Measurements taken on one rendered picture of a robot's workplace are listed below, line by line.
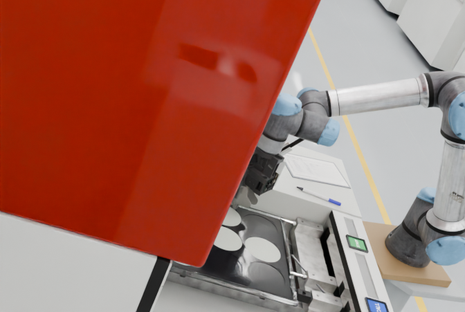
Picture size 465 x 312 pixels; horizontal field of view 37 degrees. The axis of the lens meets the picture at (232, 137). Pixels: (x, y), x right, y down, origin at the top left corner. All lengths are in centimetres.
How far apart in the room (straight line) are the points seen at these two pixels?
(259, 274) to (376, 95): 58
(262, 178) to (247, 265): 24
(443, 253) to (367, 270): 29
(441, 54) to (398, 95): 633
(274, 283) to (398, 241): 61
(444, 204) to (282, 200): 45
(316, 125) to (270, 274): 39
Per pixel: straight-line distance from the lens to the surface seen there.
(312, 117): 178
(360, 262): 187
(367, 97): 191
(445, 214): 200
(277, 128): 176
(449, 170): 193
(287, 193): 198
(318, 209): 202
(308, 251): 195
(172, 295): 168
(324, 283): 181
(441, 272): 228
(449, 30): 817
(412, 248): 221
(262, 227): 191
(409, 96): 193
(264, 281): 172
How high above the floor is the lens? 186
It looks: 25 degrees down
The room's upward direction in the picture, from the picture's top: 23 degrees clockwise
